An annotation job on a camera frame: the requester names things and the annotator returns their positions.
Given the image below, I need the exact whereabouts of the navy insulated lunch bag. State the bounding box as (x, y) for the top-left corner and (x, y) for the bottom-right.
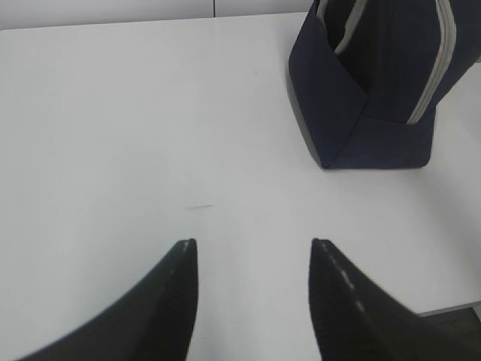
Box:
(289, 1), (480, 169)

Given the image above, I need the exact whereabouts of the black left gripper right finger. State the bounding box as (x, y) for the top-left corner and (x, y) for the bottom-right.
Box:
(308, 238), (480, 360)

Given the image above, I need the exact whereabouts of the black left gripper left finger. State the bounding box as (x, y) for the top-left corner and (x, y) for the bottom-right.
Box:
(26, 238), (198, 360)

